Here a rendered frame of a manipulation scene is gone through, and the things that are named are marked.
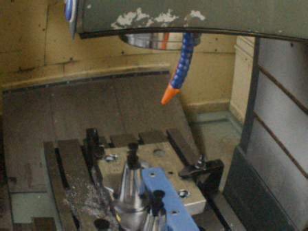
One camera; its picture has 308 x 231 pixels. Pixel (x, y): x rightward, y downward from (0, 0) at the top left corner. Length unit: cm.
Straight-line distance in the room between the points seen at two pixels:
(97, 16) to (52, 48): 142
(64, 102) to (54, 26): 38
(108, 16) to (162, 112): 147
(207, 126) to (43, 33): 102
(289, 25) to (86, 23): 25
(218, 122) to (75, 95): 78
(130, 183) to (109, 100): 122
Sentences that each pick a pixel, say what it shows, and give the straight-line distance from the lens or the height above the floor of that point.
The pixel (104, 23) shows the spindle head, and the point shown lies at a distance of 36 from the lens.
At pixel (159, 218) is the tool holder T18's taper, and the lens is 51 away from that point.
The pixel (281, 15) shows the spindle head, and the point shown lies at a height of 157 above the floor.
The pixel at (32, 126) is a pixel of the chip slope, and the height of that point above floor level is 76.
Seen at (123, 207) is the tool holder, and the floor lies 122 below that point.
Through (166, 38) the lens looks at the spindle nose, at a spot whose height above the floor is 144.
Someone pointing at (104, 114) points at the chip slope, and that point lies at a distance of 175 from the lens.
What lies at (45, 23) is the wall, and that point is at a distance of 173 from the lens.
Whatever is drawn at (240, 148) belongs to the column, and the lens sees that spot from 143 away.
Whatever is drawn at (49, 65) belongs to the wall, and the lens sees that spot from 181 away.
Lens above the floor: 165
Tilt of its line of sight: 30 degrees down
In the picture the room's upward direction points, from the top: 5 degrees clockwise
